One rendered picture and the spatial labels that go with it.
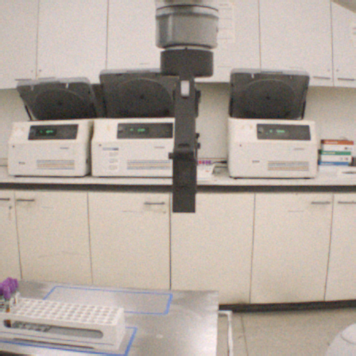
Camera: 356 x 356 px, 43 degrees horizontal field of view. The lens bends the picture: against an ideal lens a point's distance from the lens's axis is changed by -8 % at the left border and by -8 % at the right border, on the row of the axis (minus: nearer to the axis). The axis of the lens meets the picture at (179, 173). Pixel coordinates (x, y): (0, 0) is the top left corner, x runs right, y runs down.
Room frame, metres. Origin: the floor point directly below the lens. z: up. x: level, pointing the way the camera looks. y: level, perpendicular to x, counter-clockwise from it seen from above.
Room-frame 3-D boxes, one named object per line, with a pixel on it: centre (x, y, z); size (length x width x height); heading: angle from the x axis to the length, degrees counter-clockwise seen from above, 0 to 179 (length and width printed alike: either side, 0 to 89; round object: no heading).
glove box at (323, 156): (3.27, -1.11, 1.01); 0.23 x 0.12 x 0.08; 87
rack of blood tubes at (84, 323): (0.95, 0.28, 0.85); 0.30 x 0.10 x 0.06; 85
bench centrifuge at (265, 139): (3.15, -0.59, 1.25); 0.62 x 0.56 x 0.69; 177
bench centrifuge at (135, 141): (3.19, 0.26, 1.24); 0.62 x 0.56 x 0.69; 178
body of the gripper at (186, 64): (0.67, -0.01, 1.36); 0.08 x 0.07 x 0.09; 177
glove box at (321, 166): (3.28, -1.09, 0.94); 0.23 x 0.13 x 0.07; 92
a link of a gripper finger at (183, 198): (0.60, -0.01, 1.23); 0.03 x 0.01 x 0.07; 87
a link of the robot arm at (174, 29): (0.67, -0.01, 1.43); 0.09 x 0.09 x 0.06
